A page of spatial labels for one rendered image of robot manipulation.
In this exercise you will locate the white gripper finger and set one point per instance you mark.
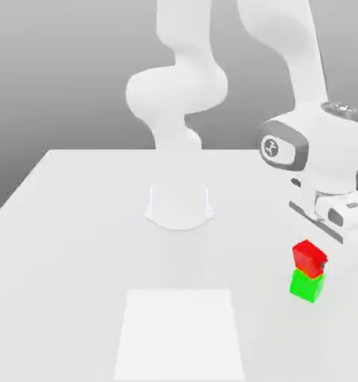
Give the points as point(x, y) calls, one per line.
point(324, 265)

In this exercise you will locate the small green cube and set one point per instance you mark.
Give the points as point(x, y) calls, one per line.
point(304, 287)

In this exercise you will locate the small red cube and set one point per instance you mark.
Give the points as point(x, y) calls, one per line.
point(307, 257)

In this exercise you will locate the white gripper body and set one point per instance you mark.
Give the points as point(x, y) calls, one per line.
point(317, 228)

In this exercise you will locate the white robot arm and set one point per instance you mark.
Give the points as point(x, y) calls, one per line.
point(179, 89)

